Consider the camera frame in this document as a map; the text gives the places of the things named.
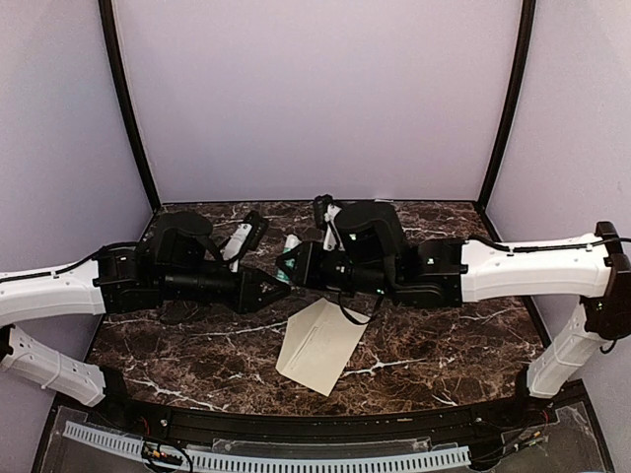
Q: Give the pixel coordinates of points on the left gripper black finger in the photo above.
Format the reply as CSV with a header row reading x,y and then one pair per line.
x,y
267,299
270,285

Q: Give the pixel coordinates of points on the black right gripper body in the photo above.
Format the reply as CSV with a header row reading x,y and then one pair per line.
x,y
311,275

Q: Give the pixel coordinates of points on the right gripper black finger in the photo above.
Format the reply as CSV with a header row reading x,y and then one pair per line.
x,y
289,271
290,253

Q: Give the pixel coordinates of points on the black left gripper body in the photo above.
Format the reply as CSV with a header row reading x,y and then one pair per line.
x,y
246,279

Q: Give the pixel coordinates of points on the cream paper envelope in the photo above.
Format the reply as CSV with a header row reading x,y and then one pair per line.
x,y
318,343

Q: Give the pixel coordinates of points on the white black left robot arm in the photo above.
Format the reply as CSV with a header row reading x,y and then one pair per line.
x,y
180,261

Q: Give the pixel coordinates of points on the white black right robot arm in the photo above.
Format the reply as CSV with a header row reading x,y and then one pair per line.
x,y
365,251

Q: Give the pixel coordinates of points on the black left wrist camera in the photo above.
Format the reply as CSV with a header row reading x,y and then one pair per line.
x,y
250,232

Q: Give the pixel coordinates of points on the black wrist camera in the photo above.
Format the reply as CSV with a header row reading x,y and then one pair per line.
x,y
250,232
320,207

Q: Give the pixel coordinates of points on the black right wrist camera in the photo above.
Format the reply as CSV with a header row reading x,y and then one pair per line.
x,y
320,207

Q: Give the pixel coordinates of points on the black front table rail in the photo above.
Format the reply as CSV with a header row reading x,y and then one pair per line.
x,y
485,420

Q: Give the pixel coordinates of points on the white slotted cable duct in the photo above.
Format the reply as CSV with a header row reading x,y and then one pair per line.
x,y
248,456

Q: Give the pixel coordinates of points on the black left corner frame post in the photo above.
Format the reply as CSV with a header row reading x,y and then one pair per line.
x,y
124,100

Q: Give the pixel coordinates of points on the black corner frame post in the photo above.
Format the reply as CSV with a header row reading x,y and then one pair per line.
x,y
124,100
510,105

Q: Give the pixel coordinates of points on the black right corner frame post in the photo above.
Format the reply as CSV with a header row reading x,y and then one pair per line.
x,y
510,105

